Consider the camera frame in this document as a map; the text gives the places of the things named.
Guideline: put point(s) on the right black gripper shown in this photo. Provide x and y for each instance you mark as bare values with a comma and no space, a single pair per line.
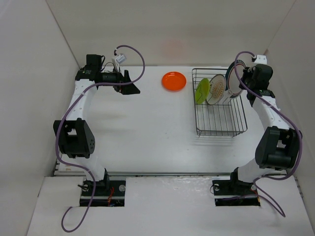
247,71

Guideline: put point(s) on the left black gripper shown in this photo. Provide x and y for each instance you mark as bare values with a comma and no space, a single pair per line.
126,89

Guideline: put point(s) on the white plate green red rim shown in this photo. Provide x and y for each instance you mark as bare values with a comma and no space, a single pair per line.
232,82

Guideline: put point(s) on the orange sunburst pattern plate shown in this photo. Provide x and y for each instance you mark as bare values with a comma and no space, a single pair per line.
217,89

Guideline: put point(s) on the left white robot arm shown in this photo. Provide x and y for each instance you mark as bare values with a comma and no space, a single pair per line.
75,138

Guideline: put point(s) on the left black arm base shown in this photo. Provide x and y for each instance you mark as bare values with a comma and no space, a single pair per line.
109,192

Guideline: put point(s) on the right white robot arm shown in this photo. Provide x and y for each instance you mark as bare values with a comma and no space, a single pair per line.
279,147

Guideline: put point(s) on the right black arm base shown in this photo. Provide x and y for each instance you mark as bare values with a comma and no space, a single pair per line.
234,193

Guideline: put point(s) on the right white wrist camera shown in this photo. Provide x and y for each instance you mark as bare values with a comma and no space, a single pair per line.
259,59

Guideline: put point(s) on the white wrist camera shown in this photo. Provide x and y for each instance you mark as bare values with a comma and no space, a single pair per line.
259,59
117,60

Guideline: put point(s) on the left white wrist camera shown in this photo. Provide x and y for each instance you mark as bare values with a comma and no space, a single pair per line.
117,60

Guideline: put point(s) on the grey wire dish rack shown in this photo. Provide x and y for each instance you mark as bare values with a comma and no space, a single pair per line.
226,118

